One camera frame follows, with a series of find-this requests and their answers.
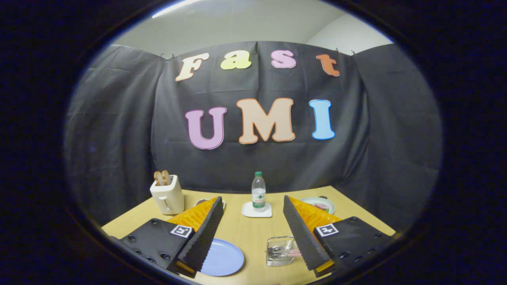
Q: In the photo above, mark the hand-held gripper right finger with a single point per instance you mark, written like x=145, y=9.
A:
x=299, y=233

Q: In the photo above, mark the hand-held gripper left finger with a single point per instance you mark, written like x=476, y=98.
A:
x=206, y=233

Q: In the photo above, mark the blue plate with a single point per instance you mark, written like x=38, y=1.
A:
x=223, y=257

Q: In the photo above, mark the white divided dish with beans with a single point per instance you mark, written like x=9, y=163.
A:
x=202, y=202

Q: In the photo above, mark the green plate with meat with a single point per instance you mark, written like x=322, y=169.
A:
x=323, y=206

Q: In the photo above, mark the white square coaster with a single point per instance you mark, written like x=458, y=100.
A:
x=249, y=213

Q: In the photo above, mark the cream toaster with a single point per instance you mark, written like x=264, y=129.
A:
x=168, y=200

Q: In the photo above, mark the clear water bottle green cap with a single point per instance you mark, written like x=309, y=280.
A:
x=258, y=194

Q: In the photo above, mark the toasted bread slice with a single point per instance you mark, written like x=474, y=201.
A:
x=166, y=177
x=158, y=179

